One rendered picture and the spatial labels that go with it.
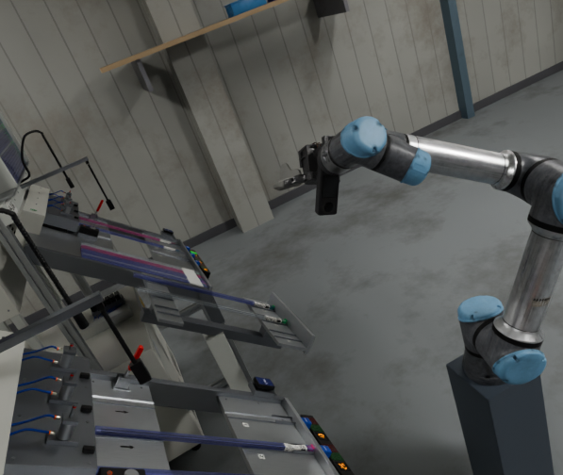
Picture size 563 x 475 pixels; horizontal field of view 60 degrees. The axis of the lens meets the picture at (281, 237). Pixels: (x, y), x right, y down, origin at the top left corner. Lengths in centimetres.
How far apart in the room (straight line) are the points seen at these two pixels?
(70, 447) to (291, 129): 382
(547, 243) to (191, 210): 348
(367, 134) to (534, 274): 53
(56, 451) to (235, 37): 372
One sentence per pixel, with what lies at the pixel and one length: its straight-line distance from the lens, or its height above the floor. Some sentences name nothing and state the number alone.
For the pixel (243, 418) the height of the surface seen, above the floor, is 83.
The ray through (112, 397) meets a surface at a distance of 117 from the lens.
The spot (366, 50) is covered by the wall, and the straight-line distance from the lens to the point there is 473.
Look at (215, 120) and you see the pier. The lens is 400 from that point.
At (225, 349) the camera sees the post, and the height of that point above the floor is 77.
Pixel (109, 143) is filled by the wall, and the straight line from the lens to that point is 415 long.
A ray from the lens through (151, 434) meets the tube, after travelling 108.
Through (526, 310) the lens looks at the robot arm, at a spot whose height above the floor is 86.
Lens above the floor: 167
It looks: 25 degrees down
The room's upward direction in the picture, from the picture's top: 21 degrees counter-clockwise
